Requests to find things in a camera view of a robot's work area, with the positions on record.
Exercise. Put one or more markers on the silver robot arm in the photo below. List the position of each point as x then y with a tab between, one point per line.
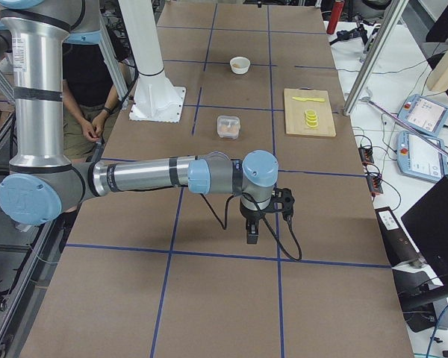
43	183

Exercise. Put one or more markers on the wooden cutting board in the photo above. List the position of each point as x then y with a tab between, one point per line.
294	113

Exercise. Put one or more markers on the clear plastic egg box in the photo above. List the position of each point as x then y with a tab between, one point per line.
228	121

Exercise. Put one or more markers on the black power box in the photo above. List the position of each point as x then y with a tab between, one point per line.
398	246

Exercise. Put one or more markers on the metal reacher grabber stick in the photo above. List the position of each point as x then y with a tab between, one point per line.
368	99

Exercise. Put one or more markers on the teach pendant tablet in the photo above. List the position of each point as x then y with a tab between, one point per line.
424	114
417	159

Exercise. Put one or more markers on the black laptop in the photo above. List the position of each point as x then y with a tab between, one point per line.
427	224

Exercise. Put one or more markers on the yellow plastic knife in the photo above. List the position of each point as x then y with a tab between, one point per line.
315	99

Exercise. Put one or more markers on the aluminium frame post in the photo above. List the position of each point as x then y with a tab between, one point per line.
390	20

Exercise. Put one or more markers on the seated person in black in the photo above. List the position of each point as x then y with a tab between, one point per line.
89	100

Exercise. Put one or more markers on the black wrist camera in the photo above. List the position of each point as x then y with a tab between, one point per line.
283	202

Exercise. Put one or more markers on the near teach pendant tablet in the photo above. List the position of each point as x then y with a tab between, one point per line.
417	159

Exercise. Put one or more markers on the white ceramic bowl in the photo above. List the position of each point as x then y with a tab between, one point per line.
240	65

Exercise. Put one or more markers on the far teach pendant tablet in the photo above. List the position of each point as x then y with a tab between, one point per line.
424	114

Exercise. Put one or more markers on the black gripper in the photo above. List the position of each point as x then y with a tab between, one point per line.
252	216

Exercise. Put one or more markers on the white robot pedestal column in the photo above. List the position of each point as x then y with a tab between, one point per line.
156	99

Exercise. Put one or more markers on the yellow lemon slices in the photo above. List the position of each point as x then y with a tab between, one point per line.
311	119

